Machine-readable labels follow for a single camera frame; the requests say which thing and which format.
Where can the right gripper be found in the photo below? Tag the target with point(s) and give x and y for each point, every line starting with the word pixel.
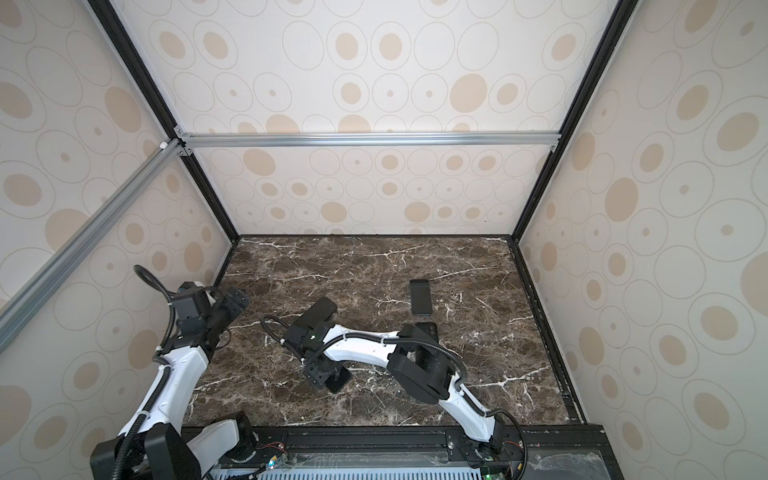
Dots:
pixel 314 377

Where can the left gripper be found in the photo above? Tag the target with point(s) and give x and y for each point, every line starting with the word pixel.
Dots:
pixel 235 306

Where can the blue phone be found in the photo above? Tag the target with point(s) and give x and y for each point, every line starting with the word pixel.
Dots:
pixel 420 294

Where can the black phone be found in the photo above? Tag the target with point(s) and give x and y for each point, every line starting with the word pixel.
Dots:
pixel 337 378
pixel 321 311

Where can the black phone case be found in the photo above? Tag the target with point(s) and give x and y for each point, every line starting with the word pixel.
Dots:
pixel 429 328

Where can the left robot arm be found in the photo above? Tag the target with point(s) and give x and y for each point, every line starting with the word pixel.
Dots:
pixel 174 384

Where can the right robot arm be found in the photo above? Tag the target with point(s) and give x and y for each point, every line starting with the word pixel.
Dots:
pixel 427 371

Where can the horizontal aluminium rail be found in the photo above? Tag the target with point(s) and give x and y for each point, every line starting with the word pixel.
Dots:
pixel 387 139

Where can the left aluminium rail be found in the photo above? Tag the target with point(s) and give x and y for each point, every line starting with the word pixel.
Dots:
pixel 23 307

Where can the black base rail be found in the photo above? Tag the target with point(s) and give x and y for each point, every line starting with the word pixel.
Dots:
pixel 431 452

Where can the left black corner post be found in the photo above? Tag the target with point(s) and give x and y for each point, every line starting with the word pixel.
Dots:
pixel 107 17

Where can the black corner post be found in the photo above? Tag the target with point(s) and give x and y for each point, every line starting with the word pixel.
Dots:
pixel 618 22
pixel 107 17

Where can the right black corner post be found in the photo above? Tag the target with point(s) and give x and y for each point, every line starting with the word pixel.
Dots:
pixel 618 22

